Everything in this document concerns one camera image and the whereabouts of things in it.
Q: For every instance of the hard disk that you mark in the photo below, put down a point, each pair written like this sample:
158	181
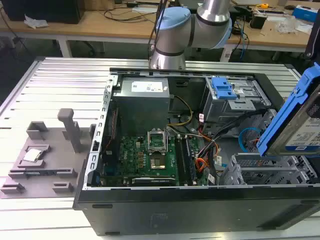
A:
295	117

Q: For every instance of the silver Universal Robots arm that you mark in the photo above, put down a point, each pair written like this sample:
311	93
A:
175	32

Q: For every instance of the grey disk bay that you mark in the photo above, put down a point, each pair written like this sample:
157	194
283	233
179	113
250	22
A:
265	170

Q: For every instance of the blue cardboard box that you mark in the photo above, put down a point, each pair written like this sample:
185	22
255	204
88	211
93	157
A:
306	13

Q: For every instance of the clear plastic bag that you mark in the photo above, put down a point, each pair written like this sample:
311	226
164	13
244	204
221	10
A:
287	25

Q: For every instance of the black stepper motor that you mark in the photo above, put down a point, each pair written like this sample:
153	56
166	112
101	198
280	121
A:
258	20

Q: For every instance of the grey optical drive cage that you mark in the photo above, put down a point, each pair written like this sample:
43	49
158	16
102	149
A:
232	100

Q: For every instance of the blue drive bay latch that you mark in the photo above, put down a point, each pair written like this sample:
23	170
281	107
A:
222	90

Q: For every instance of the black RAM stick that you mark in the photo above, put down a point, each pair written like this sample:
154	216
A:
188	160

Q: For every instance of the grey power supply unit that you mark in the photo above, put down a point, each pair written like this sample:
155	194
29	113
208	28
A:
142	100

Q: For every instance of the CPU socket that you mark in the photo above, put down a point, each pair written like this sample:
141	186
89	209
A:
157	162

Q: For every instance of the black open PC case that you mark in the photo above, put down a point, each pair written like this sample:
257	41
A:
200	210

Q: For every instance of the green motherboard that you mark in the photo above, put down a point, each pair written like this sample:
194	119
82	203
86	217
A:
140	157

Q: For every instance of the black graphics card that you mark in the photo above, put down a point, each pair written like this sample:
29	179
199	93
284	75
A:
152	180

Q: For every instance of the wooden desk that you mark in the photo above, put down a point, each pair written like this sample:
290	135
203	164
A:
100	25

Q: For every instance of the black box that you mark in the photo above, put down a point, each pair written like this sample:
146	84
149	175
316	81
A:
45	10

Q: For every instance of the crumpled white paper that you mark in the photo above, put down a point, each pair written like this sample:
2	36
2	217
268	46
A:
35	21

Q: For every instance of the grey parts rack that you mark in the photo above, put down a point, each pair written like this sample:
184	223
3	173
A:
47	160

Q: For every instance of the silver CPU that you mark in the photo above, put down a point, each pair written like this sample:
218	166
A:
32	155

